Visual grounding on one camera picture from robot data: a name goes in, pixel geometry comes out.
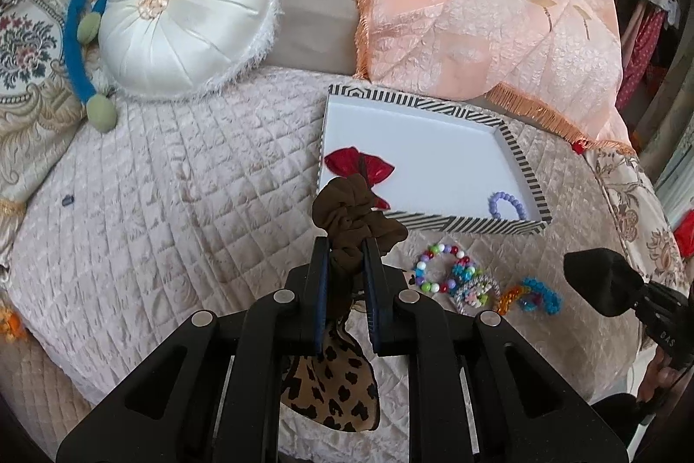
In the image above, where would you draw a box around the peach fringed blanket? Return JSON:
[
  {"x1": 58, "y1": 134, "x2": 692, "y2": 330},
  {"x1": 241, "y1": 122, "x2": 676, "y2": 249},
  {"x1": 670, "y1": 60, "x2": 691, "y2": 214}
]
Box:
[{"x1": 347, "y1": 0, "x2": 638, "y2": 154}]

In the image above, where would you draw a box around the gold floral bedcover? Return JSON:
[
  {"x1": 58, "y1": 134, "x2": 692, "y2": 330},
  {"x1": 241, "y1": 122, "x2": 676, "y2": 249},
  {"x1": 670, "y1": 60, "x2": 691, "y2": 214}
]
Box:
[{"x1": 583, "y1": 145, "x2": 687, "y2": 290}]

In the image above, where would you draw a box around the white round satin pillow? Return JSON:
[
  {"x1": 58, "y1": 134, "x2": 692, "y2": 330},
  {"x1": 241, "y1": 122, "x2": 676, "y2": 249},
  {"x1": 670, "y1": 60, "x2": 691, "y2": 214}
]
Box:
[{"x1": 98, "y1": 0, "x2": 283, "y2": 102}]

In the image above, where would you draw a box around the red patterned hanging garment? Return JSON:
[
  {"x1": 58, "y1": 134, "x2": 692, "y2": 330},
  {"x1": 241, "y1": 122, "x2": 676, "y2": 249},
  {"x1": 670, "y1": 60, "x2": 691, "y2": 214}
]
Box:
[{"x1": 618, "y1": 2, "x2": 670, "y2": 108}]

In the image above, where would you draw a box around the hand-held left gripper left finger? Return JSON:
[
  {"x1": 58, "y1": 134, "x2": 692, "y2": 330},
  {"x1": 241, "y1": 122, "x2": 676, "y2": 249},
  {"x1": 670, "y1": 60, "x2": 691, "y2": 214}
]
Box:
[{"x1": 56, "y1": 236, "x2": 331, "y2": 463}]

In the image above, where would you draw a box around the green and blue plush toy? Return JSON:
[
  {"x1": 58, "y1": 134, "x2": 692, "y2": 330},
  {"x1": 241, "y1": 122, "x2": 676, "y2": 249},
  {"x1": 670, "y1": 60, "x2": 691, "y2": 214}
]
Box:
[{"x1": 49, "y1": 0, "x2": 147, "y2": 134}]

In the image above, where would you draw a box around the floral embroidered cushion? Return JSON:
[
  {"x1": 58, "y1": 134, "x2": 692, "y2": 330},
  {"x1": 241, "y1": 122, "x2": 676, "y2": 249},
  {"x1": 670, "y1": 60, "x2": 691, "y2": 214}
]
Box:
[{"x1": 0, "y1": 0, "x2": 109, "y2": 204}]

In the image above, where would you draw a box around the leopard print hair bow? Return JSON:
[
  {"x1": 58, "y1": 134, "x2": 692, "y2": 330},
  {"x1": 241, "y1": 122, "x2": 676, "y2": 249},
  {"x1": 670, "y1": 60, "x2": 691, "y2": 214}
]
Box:
[{"x1": 279, "y1": 319, "x2": 380, "y2": 434}]

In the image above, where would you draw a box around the blue bead bracelet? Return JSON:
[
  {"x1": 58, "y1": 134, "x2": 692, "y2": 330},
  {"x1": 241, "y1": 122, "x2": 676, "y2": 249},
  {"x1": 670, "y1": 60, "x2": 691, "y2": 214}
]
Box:
[{"x1": 520, "y1": 279, "x2": 565, "y2": 315}]

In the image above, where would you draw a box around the striped jewelry tray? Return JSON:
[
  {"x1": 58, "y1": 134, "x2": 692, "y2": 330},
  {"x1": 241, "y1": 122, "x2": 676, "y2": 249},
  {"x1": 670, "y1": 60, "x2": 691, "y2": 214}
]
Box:
[{"x1": 314, "y1": 84, "x2": 554, "y2": 237}]

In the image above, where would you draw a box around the turquoise bead bracelet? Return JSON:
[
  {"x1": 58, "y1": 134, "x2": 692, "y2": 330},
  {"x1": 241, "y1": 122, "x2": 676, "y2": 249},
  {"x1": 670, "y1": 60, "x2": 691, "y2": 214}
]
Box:
[{"x1": 450, "y1": 262, "x2": 483, "y2": 287}]

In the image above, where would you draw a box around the pastel bead bracelet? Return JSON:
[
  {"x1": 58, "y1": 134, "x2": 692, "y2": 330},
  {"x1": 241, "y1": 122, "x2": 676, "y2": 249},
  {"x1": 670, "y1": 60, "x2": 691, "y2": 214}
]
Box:
[{"x1": 452, "y1": 279, "x2": 502, "y2": 316}]

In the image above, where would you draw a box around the red hair bow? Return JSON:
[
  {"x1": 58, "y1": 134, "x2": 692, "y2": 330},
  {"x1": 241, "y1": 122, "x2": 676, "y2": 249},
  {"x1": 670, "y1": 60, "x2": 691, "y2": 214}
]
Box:
[{"x1": 324, "y1": 147, "x2": 396, "y2": 211}]

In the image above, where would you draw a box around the black cloth hair bow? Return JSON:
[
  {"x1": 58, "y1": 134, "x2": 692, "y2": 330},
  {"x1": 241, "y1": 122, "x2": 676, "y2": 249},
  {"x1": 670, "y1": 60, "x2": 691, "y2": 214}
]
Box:
[{"x1": 563, "y1": 249, "x2": 646, "y2": 319}]

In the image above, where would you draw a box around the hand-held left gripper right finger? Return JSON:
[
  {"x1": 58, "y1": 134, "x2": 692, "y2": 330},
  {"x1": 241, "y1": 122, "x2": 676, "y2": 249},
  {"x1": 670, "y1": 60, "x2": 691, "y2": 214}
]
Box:
[{"x1": 360, "y1": 238, "x2": 630, "y2": 463}]

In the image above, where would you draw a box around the quilted beige bedspread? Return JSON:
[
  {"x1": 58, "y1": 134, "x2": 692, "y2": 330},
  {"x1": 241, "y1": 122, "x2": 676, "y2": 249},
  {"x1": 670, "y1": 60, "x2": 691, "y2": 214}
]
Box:
[{"x1": 0, "y1": 64, "x2": 694, "y2": 463}]

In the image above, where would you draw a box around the dark brown scrunchie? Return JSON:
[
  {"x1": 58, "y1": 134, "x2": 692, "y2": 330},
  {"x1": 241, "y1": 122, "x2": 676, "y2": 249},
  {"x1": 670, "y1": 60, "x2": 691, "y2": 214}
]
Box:
[{"x1": 311, "y1": 173, "x2": 407, "y2": 290}]

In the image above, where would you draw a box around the multicolour bead bracelet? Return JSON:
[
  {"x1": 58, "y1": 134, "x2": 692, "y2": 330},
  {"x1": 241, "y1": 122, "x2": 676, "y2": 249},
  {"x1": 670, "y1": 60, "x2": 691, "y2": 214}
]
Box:
[{"x1": 412, "y1": 242, "x2": 472, "y2": 296}]

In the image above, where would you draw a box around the purple bead bracelet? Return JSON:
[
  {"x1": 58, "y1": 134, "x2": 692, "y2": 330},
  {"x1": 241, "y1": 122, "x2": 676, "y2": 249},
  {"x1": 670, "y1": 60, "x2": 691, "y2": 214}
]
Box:
[{"x1": 489, "y1": 190, "x2": 527, "y2": 221}]

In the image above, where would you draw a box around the person's right hand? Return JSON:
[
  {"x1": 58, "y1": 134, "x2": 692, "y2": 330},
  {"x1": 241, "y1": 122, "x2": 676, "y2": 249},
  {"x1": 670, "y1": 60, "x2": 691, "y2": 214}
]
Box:
[{"x1": 637, "y1": 349, "x2": 687, "y2": 407}]

